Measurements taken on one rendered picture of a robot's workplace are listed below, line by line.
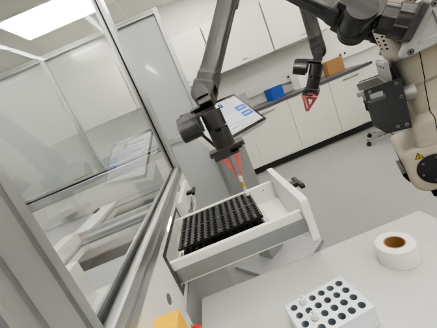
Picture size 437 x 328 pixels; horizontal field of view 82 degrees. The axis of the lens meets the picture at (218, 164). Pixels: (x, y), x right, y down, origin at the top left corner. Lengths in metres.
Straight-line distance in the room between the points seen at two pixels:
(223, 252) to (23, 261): 0.41
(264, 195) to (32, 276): 0.66
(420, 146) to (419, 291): 0.56
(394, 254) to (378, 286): 0.07
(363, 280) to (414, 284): 0.08
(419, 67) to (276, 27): 3.31
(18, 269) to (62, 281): 0.05
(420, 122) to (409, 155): 0.11
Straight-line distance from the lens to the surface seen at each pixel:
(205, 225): 0.70
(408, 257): 0.62
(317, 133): 3.91
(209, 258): 0.61
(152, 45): 2.34
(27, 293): 0.30
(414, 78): 1.02
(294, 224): 0.61
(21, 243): 0.30
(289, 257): 1.92
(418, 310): 0.57
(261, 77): 4.37
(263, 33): 4.12
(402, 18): 0.82
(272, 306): 0.61
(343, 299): 0.54
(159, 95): 2.28
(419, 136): 1.03
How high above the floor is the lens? 1.18
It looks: 13 degrees down
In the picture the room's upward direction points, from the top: 23 degrees counter-clockwise
